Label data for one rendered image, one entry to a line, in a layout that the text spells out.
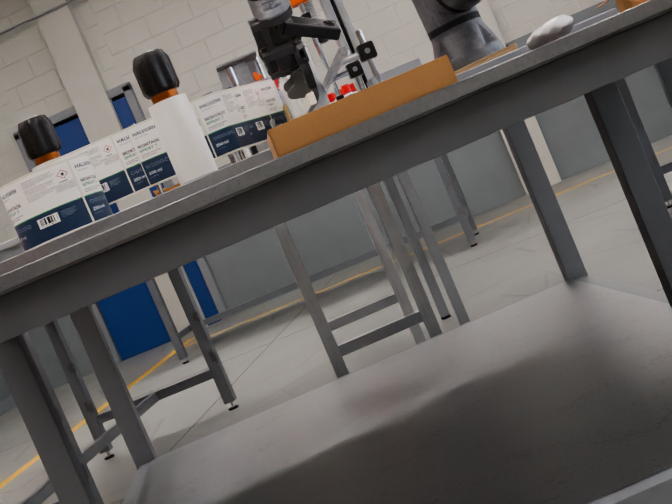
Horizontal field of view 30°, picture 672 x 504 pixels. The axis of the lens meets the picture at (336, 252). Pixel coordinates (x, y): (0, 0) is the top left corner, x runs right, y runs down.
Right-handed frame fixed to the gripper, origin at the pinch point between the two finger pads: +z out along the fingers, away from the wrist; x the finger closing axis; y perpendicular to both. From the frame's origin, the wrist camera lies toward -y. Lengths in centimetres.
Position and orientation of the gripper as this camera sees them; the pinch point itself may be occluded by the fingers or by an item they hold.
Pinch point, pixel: (317, 97)
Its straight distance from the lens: 249.2
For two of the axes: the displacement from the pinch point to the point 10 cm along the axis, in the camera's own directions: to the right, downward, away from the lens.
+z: 3.1, 7.8, 5.5
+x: 2.4, 4.9, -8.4
